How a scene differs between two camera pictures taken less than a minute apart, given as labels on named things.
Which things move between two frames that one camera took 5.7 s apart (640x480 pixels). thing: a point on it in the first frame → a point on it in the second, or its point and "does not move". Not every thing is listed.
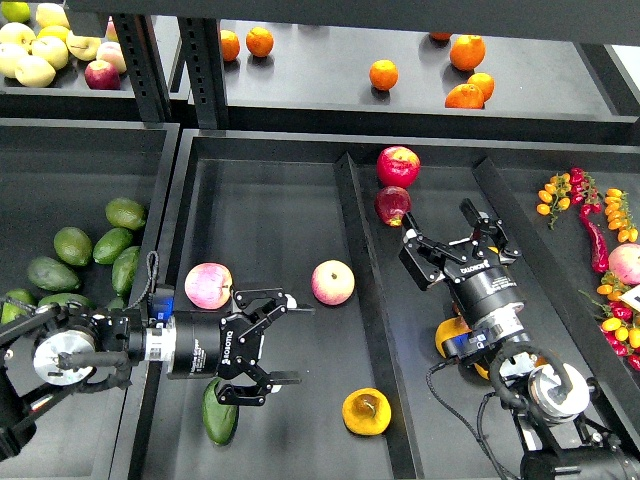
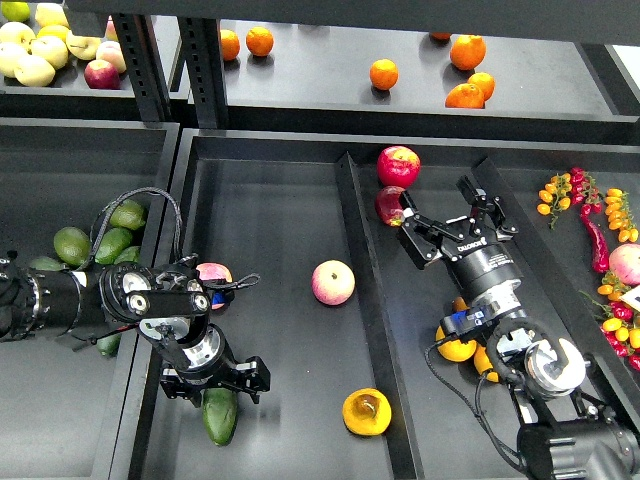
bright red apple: [398, 166] does not move
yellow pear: [447, 328] → [455, 350]
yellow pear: [366, 411] does not move
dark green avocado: [221, 420] does not move
